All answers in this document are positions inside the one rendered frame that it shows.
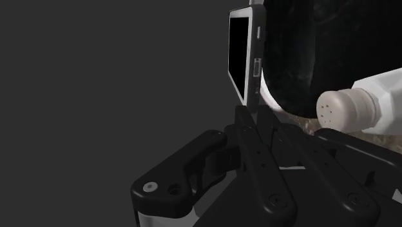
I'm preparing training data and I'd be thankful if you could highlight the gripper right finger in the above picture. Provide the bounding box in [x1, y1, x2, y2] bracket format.
[256, 104, 402, 227]

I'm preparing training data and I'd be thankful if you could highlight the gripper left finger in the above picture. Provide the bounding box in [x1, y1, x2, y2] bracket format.
[130, 105, 298, 226]

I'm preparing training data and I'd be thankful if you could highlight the white phone with black screen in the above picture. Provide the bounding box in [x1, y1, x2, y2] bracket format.
[227, 4, 268, 115]

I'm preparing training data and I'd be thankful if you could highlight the white shaker with beige cap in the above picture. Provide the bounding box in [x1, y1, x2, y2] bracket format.
[316, 67, 402, 137]

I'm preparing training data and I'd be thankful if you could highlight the large black bowl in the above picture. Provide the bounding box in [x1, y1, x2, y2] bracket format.
[259, 0, 402, 120]

